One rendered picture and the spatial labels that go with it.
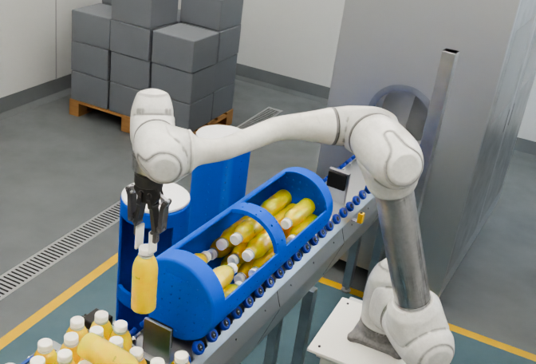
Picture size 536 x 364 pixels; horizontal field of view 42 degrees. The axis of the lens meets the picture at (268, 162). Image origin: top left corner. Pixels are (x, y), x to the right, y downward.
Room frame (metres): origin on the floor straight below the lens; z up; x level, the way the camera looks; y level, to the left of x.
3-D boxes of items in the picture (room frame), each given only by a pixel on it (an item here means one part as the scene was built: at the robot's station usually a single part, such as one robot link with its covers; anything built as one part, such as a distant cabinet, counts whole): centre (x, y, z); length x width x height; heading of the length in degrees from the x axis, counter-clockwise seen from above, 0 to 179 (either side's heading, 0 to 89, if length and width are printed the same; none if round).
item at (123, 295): (2.52, 0.43, 0.59); 0.28 x 0.28 x 0.88
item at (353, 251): (3.56, -0.57, 0.31); 0.06 x 0.06 x 0.63; 64
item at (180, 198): (2.52, 0.43, 1.03); 0.28 x 0.28 x 0.01
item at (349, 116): (1.75, -0.25, 1.74); 0.18 x 0.14 x 0.13; 109
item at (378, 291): (1.84, -0.44, 1.18); 0.18 x 0.16 x 0.22; 19
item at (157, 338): (1.70, 0.26, 0.99); 0.10 x 0.02 x 0.12; 64
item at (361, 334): (1.86, -0.45, 1.04); 0.22 x 0.18 x 0.06; 157
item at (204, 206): (3.24, 0.24, 0.59); 0.28 x 0.28 x 0.88
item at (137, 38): (5.83, 1.08, 0.59); 1.20 x 0.80 x 1.19; 68
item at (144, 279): (1.59, 0.29, 1.28); 0.07 x 0.07 x 0.19
